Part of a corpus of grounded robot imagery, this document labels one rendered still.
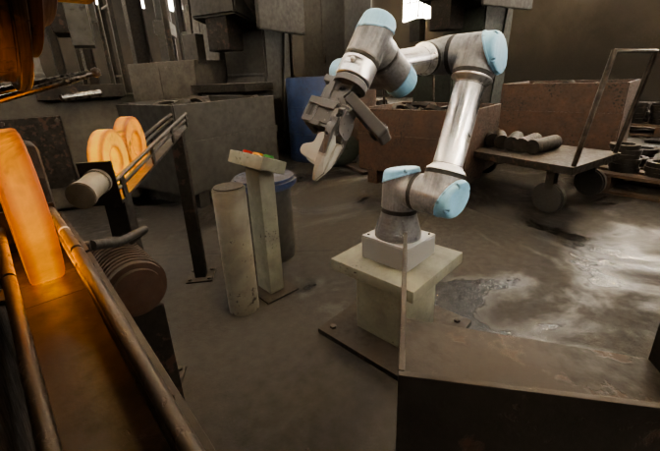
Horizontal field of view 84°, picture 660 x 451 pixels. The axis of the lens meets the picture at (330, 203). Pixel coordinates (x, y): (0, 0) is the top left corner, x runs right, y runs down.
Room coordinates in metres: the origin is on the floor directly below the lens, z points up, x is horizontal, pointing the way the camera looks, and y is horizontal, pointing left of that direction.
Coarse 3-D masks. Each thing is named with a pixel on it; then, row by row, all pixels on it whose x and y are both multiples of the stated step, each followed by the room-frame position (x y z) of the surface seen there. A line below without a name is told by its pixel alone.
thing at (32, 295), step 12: (72, 264) 0.44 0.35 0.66; (24, 276) 0.41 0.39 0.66; (72, 276) 0.40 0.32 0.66; (24, 288) 0.38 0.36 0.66; (36, 288) 0.38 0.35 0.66; (48, 288) 0.38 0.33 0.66; (60, 288) 0.37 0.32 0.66; (72, 288) 0.37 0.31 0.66; (84, 288) 0.37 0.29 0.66; (24, 300) 0.35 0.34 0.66; (36, 300) 0.35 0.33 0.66; (48, 300) 0.35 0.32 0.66
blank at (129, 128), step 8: (120, 120) 1.02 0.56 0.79; (128, 120) 1.02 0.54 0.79; (136, 120) 1.08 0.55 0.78; (120, 128) 0.99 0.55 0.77; (128, 128) 1.01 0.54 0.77; (136, 128) 1.07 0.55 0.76; (128, 136) 1.00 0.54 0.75; (136, 136) 1.08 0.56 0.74; (128, 144) 0.99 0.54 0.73; (136, 144) 1.08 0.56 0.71; (144, 144) 1.11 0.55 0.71; (128, 152) 0.98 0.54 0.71; (136, 152) 1.06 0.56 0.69
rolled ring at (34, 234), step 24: (0, 144) 0.37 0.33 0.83; (24, 144) 0.39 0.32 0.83; (0, 168) 0.35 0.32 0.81; (24, 168) 0.36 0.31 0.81; (0, 192) 0.34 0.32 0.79; (24, 192) 0.35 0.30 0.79; (24, 216) 0.34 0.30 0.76; (48, 216) 0.35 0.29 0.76; (24, 240) 0.34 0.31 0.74; (48, 240) 0.35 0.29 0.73; (24, 264) 0.35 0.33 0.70; (48, 264) 0.35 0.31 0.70
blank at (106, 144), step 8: (96, 136) 0.86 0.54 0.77; (104, 136) 0.87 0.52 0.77; (112, 136) 0.91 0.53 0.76; (120, 136) 0.95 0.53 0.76; (88, 144) 0.84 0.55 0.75; (96, 144) 0.84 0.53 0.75; (104, 144) 0.86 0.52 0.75; (112, 144) 0.89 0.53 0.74; (120, 144) 0.94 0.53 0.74; (88, 152) 0.83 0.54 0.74; (96, 152) 0.83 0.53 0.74; (104, 152) 0.85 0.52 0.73; (112, 152) 0.93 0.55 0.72; (120, 152) 0.93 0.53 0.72; (88, 160) 0.82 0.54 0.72; (96, 160) 0.82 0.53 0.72; (104, 160) 0.84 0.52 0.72; (112, 160) 0.93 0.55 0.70; (120, 160) 0.93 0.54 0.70; (128, 160) 0.96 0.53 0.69; (120, 168) 0.92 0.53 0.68
